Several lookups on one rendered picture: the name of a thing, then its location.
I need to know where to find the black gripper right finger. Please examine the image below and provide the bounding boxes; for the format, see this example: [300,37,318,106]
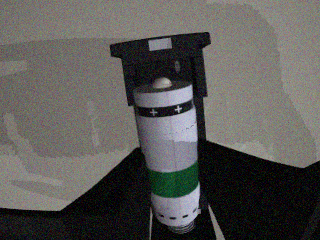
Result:
[197,137,320,240]

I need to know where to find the white cylindrical battery with green band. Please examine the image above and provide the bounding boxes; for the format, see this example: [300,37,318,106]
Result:
[133,77,200,227]

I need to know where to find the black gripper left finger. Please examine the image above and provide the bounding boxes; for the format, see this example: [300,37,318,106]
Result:
[0,147,151,240]

